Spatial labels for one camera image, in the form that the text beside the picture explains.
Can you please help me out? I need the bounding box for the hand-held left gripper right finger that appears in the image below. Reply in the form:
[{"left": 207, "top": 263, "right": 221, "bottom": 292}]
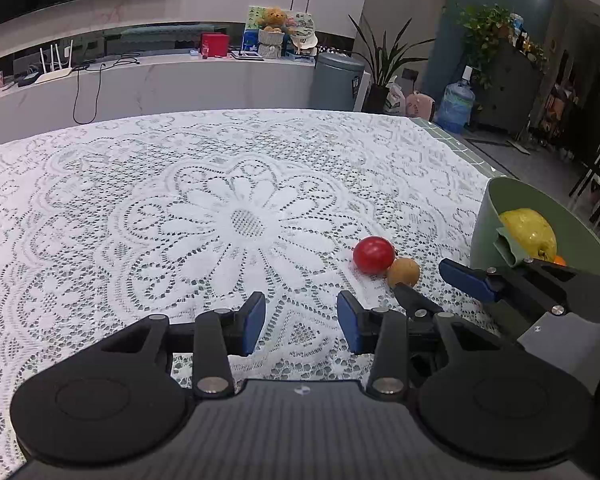
[{"left": 336, "top": 290, "right": 523, "bottom": 401}]

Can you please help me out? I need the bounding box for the long-leaf potted plant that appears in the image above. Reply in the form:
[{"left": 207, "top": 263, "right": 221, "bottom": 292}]
[{"left": 348, "top": 12, "right": 436, "bottom": 113}]

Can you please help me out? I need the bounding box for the leafy plant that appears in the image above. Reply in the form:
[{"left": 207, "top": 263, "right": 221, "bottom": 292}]
[{"left": 457, "top": 4, "right": 551, "bottom": 88}]

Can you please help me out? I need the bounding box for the white lace tablecloth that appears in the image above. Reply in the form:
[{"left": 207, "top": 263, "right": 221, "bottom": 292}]
[{"left": 0, "top": 108, "right": 521, "bottom": 480}]

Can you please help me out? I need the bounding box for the green bowl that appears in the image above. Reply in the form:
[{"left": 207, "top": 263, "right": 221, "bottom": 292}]
[{"left": 469, "top": 176, "right": 600, "bottom": 286}]

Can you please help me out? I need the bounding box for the green picture board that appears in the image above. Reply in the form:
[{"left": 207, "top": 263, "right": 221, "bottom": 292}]
[{"left": 243, "top": 5, "right": 313, "bottom": 56}]

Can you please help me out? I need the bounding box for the grey dresser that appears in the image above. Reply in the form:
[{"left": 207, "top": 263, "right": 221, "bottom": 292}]
[{"left": 475, "top": 40, "right": 546, "bottom": 136}]

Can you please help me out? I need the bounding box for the red box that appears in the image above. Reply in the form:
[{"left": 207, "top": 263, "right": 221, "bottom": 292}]
[{"left": 201, "top": 33, "right": 229, "bottom": 59}]

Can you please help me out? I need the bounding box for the blue water jug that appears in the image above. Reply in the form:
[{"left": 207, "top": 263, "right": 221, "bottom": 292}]
[{"left": 437, "top": 66, "right": 477, "bottom": 135}]

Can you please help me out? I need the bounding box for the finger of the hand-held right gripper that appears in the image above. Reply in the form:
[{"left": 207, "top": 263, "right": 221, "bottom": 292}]
[
  {"left": 392, "top": 282, "right": 445, "bottom": 320},
  {"left": 438, "top": 258, "right": 569, "bottom": 342}
]

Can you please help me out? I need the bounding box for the green checked tablecloth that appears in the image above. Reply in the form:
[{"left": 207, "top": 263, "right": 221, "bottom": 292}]
[{"left": 412, "top": 117, "right": 523, "bottom": 183}]

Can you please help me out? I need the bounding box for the grey trash can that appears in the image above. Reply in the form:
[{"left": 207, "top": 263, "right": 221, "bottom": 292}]
[{"left": 308, "top": 52, "right": 367, "bottom": 112}]

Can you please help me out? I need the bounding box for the yellow pear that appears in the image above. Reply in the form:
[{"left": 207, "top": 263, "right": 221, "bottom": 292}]
[{"left": 498, "top": 208, "right": 558, "bottom": 261}]

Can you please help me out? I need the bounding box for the white plastic bag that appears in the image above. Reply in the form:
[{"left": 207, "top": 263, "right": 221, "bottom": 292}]
[{"left": 384, "top": 82, "right": 407, "bottom": 116}]

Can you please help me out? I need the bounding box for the dark dining chair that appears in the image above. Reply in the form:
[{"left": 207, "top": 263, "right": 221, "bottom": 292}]
[{"left": 569, "top": 110, "right": 600, "bottom": 233}]

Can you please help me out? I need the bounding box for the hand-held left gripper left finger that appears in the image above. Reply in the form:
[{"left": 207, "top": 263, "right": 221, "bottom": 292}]
[{"left": 101, "top": 291, "right": 267, "bottom": 401}]

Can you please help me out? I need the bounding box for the brown teddy bear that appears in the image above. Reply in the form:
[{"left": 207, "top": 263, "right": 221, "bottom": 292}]
[{"left": 257, "top": 6, "right": 288, "bottom": 33}]

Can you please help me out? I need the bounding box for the red tomato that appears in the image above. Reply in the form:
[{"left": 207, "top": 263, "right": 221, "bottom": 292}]
[{"left": 353, "top": 235, "right": 397, "bottom": 276}]

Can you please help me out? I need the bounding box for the white television console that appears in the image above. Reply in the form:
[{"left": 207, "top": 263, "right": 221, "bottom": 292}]
[{"left": 0, "top": 50, "right": 318, "bottom": 153}]

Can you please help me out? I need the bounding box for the black cable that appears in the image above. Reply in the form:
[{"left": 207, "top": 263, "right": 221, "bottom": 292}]
[{"left": 72, "top": 55, "right": 141, "bottom": 124}]

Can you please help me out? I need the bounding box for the small brown fruit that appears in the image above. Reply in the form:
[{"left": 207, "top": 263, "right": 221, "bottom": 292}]
[{"left": 386, "top": 257, "right": 421, "bottom": 289}]

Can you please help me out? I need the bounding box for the white router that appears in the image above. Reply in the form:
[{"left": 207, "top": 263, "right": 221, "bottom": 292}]
[{"left": 34, "top": 40, "right": 76, "bottom": 84}]

